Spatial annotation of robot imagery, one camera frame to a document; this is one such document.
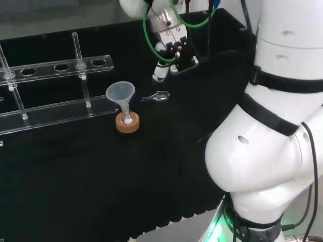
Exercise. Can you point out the grey metal base plate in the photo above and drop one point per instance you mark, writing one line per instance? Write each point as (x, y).
(181, 229)

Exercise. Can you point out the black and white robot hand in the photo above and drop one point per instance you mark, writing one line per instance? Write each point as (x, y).
(174, 37)

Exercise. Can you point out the clear acrylic funnel stand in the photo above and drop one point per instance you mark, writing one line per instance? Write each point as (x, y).
(60, 113)

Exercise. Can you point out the clear glass weighing funnel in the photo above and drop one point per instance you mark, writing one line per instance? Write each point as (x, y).
(159, 96)

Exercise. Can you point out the small glass round-bottom flask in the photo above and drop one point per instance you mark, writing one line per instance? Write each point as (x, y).
(127, 120)

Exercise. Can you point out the translucent plastic funnel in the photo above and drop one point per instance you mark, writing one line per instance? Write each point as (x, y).
(118, 92)

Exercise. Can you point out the black bench cloth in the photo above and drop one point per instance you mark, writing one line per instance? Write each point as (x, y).
(75, 181)

